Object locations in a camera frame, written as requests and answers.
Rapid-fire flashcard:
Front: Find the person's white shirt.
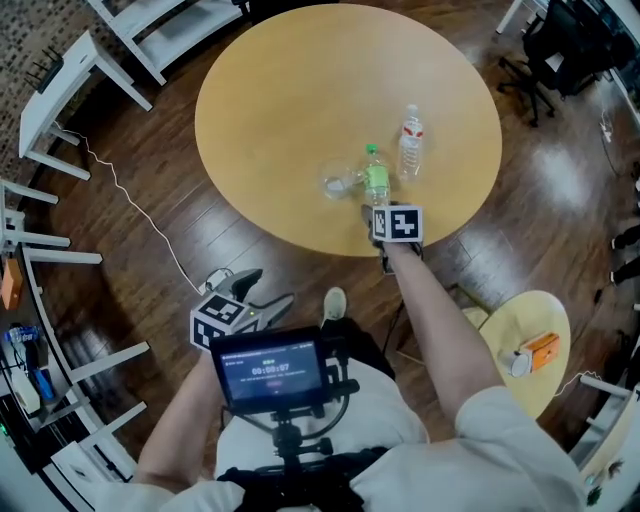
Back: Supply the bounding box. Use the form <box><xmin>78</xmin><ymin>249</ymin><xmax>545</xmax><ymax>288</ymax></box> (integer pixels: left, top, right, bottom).
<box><xmin>84</xmin><ymin>357</ymin><xmax>586</xmax><ymax>512</ymax></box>

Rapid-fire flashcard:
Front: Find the red label plastic bottle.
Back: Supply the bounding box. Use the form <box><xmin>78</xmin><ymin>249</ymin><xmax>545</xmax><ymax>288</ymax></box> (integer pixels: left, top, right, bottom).
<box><xmin>397</xmin><ymin>103</ymin><xmax>426</xmax><ymax>182</ymax></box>

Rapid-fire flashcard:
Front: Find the orange box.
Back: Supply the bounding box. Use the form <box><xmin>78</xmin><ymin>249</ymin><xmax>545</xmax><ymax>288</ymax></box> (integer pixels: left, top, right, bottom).
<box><xmin>519</xmin><ymin>332</ymin><xmax>561</xmax><ymax>374</ymax></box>

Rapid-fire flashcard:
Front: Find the white cup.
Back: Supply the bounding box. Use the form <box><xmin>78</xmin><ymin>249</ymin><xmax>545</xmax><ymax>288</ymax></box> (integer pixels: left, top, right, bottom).
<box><xmin>499</xmin><ymin>349</ymin><xmax>532</xmax><ymax>377</ymax></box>

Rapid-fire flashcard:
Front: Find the clear glass cup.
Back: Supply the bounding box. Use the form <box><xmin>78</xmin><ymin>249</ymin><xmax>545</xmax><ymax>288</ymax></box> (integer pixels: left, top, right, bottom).
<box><xmin>319</xmin><ymin>157</ymin><xmax>366</xmax><ymax>201</ymax></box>

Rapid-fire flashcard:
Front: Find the white shelf frame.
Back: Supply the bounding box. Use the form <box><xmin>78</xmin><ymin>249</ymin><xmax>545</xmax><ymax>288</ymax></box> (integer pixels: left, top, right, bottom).
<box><xmin>87</xmin><ymin>0</ymin><xmax>246</xmax><ymax>86</ymax></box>

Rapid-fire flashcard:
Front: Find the green potted plant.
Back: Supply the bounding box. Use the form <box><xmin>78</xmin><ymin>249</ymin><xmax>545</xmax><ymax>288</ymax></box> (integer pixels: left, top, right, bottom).
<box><xmin>584</xmin><ymin>459</ymin><xmax>624</xmax><ymax>506</ymax></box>

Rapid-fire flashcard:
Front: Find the small round wooden table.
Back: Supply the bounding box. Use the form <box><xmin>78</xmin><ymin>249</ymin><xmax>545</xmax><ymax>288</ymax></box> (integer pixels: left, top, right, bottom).
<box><xmin>462</xmin><ymin>289</ymin><xmax>572</xmax><ymax>421</ymax></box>

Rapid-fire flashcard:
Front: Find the person's right forearm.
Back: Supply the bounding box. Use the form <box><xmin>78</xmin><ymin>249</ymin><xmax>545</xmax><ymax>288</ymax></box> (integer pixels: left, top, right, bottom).
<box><xmin>387</xmin><ymin>242</ymin><xmax>506</xmax><ymax>431</ymax></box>

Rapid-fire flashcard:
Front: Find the white shelf unit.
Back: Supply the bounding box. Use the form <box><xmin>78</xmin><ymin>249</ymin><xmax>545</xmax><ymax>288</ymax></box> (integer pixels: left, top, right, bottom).
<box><xmin>0</xmin><ymin>179</ymin><xmax>151</xmax><ymax>501</ymax></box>

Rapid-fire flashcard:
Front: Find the white desk wooden top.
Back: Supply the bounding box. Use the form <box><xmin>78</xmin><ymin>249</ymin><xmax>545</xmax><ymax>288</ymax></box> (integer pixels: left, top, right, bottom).
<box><xmin>569</xmin><ymin>374</ymin><xmax>640</xmax><ymax>484</ymax></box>

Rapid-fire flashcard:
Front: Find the black monitor screen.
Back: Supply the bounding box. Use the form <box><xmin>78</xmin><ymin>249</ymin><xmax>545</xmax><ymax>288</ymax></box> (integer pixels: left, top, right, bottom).
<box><xmin>209</xmin><ymin>325</ymin><xmax>331</xmax><ymax>415</ymax></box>

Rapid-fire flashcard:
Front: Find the white power adapter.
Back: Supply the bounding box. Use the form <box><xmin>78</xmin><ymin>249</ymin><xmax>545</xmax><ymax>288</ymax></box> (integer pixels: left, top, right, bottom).
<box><xmin>202</xmin><ymin>268</ymin><xmax>234</xmax><ymax>294</ymax></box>

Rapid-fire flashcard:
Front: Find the black router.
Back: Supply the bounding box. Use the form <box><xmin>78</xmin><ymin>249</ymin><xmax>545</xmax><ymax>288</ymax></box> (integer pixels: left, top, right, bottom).
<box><xmin>27</xmin><ymin>47</ymin><xmax>66</xmax><ymax>94</ymax></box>

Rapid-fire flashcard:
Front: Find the blue bottle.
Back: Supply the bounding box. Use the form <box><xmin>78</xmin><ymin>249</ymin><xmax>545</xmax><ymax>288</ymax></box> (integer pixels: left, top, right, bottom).
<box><xmin>4</xmin><ymin>324</ymin><xmax>40</xmax><ymax>344</ymax></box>

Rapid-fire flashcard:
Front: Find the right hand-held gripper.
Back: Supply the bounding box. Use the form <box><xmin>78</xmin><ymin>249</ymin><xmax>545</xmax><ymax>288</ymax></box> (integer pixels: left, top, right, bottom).
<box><xmin>360</xmin><ymin>202</ymin><xmax>425</xmax><ymax>275</ymax></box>

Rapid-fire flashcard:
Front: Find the green label plastic bottle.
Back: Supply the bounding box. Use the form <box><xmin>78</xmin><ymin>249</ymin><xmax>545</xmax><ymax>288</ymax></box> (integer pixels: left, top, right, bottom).
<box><xmin>362</xmin><ymin>143</ymin><xmax>392</xmax><ymax>207</ymax></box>

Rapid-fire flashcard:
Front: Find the black office chair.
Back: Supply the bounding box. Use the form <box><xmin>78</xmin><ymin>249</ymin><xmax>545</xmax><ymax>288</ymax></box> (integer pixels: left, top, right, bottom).
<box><xmin>497</xmin><ymin>0</ymin><xmax>616</xmax><ymax>127</ymax></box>

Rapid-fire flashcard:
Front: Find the large oval wooden table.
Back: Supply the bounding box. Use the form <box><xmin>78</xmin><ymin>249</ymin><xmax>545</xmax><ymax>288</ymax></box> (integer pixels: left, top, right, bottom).
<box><xmin>193</xmin><ymin>3</ymin><xmax>504</xmax><ymax>259</ymax></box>

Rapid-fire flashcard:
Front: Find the flat orange carton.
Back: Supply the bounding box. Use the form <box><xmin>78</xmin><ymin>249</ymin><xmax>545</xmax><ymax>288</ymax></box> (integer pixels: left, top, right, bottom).
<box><xmin>0</xmin><ymin>259</ymin><xmax>24</xmax><ymax>311</ymax></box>

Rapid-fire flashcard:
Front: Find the person's black trouser leg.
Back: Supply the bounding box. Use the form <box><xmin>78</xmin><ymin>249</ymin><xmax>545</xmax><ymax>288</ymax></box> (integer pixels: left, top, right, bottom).
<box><xmin>319</xmin><ymin>319</ymin><xmax>396</xmax><ymax>381</ymax></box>

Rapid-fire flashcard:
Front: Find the person's left forearm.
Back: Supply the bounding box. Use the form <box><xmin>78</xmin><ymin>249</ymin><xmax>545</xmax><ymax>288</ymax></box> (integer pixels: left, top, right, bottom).
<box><xmin>135</xmin><ymin>349</ymin><xmax>236</xmax><ymax>484</ymax></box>

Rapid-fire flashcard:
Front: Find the person's white shoe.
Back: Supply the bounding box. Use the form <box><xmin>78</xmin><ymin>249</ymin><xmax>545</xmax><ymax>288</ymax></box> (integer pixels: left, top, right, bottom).
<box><xmin>322</xmin><ymin>287</ymin><xmax>348</xmax><ymax>326</ymax></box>

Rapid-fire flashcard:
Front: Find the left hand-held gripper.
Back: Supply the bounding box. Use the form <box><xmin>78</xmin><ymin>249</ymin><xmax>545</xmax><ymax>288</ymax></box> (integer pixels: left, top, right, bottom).
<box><xmin>189</xmin><ymin>268</ymin><xmax>296</xmax><ymax>354</ymax></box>

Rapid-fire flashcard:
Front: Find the black monitor mount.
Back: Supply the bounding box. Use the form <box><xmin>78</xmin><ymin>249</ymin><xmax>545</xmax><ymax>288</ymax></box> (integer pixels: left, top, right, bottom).
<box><xmin>264</xmin><ymin>334</ymin><xmax>361</xmax><ymax>469</ymax></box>

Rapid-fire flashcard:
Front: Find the black chest harness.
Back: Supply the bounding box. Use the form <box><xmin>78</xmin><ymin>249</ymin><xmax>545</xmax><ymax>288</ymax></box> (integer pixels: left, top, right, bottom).
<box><xmin>217</xmin><ymin>446</ymin><xmax>391</xmax><ymax>512</ymax></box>

